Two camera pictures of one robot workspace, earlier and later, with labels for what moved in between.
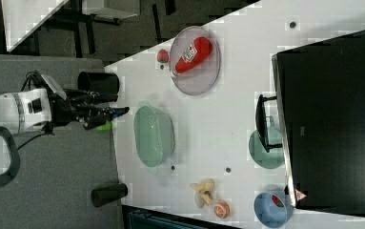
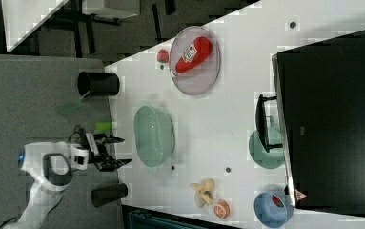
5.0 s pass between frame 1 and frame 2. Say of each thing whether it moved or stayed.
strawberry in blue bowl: stayed
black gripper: moved
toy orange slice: stayed
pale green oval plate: stayed
